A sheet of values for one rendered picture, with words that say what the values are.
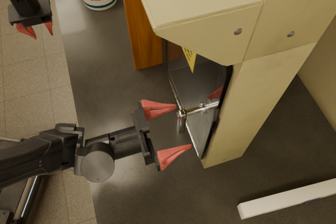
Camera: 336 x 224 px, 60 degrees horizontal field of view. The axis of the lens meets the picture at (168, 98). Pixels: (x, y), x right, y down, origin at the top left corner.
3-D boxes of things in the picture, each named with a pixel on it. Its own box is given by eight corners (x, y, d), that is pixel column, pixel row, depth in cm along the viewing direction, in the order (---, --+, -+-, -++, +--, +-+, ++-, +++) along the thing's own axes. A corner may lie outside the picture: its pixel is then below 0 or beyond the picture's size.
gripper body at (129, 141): (139, 108, 61) (104, 118, 60) (152, 153, 56) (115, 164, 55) (141, 121, 66) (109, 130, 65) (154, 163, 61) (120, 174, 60)
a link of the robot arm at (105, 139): (81, 138, 61) (89, 162, 62) (77, 147, 55) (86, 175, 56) (113, 128, 62) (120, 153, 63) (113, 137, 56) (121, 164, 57)
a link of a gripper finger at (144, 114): (173, 90, 63) (130, 101, 61) (184, 118, 59) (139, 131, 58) (172, 105, 69) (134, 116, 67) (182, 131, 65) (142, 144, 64)
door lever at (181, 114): (201, 130, 64) (196, 120, 66) (205, 110, 56) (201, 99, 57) (178, 137, 64) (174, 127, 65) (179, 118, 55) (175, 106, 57)
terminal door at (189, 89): (166, 68, 89) (166, -59, 54) (203, 161, 74) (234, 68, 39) (164, 68, 89) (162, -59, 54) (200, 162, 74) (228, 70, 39)
